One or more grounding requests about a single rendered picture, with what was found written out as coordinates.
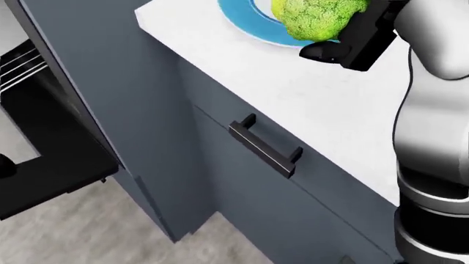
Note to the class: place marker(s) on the metal oven rack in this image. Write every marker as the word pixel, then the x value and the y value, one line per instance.
pixel 20 70

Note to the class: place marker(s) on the black oven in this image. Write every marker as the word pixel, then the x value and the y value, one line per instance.
pixel 36 90

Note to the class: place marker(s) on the blue white plate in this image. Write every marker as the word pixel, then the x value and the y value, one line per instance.
pixel 253 19

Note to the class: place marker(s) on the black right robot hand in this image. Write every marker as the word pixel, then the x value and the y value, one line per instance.
pixel 361 38

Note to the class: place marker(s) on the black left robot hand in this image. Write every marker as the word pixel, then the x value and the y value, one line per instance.
pixel 5 166

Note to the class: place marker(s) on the grey tall oven cabinet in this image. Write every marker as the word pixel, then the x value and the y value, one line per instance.
pixel 110 110

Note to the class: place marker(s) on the grey base cabinet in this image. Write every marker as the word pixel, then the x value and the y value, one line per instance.
pixel 278 192

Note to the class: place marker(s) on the black oven door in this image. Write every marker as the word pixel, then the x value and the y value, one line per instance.
pixel 47 181

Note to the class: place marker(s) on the green broccoli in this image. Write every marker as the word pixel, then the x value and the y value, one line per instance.
pixel 315 16

